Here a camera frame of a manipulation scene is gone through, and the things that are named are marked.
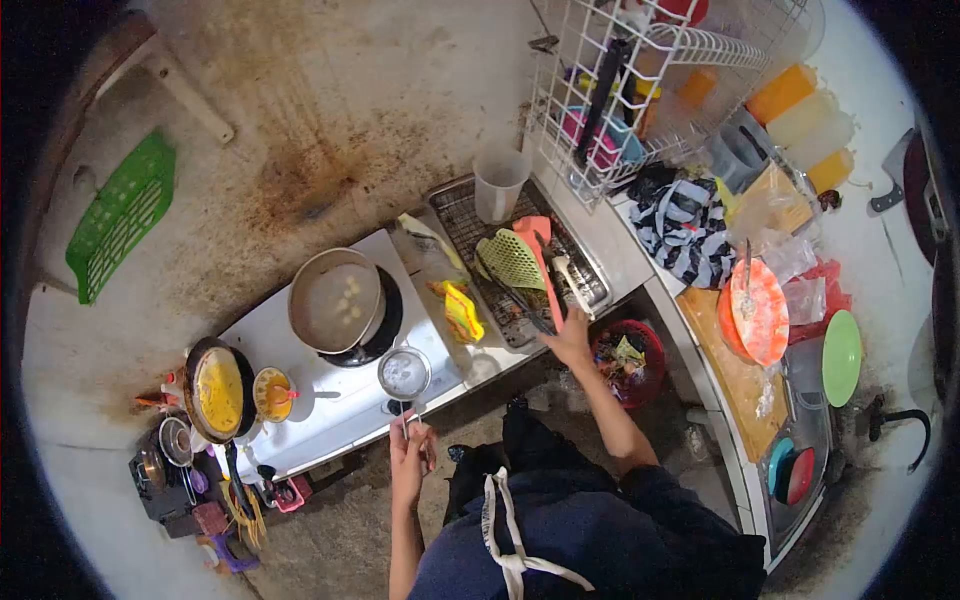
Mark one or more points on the person's left fingers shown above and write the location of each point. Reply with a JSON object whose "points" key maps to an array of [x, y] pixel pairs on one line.
{"points": [[401, 431]]}

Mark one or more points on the pale sauce bottle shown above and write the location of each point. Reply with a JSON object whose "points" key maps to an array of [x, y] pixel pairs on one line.
{"points": [[799, 118], [821, 141]]}

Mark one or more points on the wooden cutting board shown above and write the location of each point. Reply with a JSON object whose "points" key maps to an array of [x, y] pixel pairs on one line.
{"points": [[739, 397]]}

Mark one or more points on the small yellow bowl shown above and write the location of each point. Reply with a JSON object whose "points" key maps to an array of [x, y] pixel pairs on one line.
{"points": [[271, 396]]}

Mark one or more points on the metal sink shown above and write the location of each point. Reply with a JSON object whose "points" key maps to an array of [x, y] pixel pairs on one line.
{"points": [[814, 427]]}

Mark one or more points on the metal spoon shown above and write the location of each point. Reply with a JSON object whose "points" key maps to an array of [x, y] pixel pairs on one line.
{"points": [[747, 296]]}

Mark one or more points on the orange sauce bottle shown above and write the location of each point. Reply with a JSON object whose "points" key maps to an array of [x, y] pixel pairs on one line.
{"points": [[780, 94], [831, 171]]}

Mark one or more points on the green plastic basket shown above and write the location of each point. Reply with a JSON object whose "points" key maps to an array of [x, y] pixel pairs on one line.
{"points": [[120, 217]]}

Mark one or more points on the person's left hand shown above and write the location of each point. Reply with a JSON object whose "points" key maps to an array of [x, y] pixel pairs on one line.
{"points": [[409, 465]]}

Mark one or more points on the person's right fingers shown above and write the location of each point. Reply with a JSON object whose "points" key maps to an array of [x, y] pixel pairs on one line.
{"points": [[576, 319]]}

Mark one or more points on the red waste basket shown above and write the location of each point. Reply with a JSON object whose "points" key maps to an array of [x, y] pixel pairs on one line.
{"points": [[645, 367]]}

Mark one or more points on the red plate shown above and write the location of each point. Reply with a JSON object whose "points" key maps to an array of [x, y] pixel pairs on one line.
{"points": [[802, 476]]}

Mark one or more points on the green slotted spatula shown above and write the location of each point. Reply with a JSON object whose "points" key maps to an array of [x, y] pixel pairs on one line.
{"points": [[511, 261]]}

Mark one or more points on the small metal saucepan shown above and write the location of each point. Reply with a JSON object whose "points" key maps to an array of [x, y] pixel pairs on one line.
{"points": [[176, 442]]}

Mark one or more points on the metal cooking pot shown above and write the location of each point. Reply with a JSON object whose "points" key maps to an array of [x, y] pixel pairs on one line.
{"points": [[334, 300]]}

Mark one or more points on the person's right hand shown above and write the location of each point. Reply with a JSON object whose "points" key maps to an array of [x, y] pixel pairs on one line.
{"points": [[571, 341]]}

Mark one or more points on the black frying pan with egg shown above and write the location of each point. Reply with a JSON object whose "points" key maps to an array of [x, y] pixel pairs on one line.
{"points": [[219, 390]]}

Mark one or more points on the yellow snack packet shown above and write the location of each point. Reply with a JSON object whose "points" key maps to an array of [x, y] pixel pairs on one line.
{"points": [[461, 315]]}

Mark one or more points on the grey utensil cup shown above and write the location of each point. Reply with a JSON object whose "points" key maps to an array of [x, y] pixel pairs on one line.
{"points": [[735, 157]]}

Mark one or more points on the person's body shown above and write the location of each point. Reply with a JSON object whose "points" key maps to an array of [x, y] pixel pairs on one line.
{"points": [[600, 540]]}

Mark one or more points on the blue plate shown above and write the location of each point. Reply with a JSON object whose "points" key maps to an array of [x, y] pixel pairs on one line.
{"points": [[776, 461]]}

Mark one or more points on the clear plastic measuring jug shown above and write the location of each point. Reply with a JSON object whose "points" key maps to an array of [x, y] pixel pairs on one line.
{"points": [[499, 184]]}

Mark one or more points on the black tongs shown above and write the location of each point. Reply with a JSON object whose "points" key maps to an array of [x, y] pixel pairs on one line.
{"points": [[517, 300]]}

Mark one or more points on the red plastic bag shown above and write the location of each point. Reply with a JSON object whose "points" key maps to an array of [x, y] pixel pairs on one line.
{"points": [[829, 296]]}

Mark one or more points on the clear plastic bags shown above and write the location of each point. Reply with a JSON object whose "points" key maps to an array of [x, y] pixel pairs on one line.
{"points": [[772, 214]]}

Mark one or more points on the small metal pot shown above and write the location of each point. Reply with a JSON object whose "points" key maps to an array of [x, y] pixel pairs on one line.
{"points": [[152, 469]]}

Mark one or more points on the purple plastic object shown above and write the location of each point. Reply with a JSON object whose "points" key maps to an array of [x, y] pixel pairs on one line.
{"points": [[229, 556]]}

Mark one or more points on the small metal strainer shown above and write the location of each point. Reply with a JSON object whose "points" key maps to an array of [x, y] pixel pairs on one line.
{"points": [[403, 373]]}

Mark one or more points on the clear plastic food bag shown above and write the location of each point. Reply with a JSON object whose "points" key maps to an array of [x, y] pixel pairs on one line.
{"points": [[427, 251]]}

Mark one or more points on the orange bowl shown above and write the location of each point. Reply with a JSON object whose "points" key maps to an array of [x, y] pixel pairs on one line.
{"points": [[724, 322]]}

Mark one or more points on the pink plastic container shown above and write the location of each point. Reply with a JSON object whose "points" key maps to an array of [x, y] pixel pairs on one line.
{"points": [[289, 495]]}

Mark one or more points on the striped cloth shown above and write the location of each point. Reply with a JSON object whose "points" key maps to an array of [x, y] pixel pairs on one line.
{"points": [[682, 225]]}

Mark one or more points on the person's right thumb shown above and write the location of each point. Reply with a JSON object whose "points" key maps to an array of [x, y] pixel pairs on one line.
{"points": [[549, 341]]}

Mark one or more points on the black faucet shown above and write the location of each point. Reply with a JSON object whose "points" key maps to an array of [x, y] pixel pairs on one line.
{"points": [[904, 416]]}

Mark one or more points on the orange spatula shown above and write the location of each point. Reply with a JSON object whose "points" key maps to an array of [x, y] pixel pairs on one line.
{"points": [[541, 255]]}

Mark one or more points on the orange patterned plate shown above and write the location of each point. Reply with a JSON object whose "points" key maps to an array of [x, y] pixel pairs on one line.
{"points": [[765, 315]]}

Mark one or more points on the person's legs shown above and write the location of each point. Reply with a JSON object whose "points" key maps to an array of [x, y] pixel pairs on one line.
{"points": [[529, 439]]}

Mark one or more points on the green plate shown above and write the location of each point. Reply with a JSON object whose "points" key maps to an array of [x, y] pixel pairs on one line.
{"points": [[841, 358]]}

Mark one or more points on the white plastic stool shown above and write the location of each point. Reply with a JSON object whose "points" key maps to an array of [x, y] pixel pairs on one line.
{"points": [[180, 82]]}

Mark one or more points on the person's left thumb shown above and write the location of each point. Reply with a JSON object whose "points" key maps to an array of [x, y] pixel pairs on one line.
{"points": [[430, 450]]}

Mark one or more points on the white gas stove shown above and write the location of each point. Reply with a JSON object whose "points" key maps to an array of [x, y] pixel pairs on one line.
{"points": [[330, 409]]}

